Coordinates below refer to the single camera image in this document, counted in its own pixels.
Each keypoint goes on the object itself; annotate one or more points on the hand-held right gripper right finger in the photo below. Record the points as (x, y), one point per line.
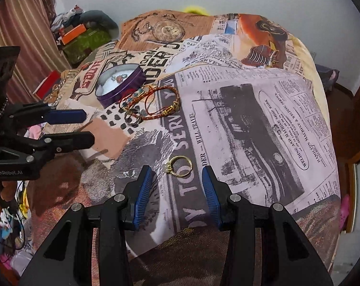
(211, 196)

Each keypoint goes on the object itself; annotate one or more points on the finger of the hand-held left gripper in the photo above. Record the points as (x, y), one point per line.
(66, 116)
(75, 140)

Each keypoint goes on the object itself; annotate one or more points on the orange box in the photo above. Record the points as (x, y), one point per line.
(74, 32)

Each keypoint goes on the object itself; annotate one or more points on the red box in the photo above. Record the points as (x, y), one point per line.
(48, 80)

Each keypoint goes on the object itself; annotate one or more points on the person's left hand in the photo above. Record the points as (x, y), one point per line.
(8, 190)

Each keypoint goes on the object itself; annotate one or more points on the green box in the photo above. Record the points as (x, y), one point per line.
(87, 42)

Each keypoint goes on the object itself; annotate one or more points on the white toy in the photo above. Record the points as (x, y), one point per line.
(68, 14)

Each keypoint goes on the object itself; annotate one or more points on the printed blanket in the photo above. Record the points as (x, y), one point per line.
(242, 125)

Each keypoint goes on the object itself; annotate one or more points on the striped curtain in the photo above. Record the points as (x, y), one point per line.
(19, 20)

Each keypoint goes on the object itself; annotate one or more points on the yellow object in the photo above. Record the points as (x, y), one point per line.
(194, 8)

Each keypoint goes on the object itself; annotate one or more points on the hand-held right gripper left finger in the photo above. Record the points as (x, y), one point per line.
(142, 193)

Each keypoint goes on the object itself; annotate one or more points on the dark bag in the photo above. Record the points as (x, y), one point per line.
(327, 76)

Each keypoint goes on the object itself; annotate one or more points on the pink cloth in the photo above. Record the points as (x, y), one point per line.
(34, 131)

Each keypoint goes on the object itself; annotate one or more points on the grey cloth bundle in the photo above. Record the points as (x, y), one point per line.
(97, 16)

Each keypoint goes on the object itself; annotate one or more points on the pile of colourful clutter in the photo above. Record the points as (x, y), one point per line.
(10, 229)

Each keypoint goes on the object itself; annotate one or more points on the purple round tin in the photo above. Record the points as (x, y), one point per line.
(135, 77)

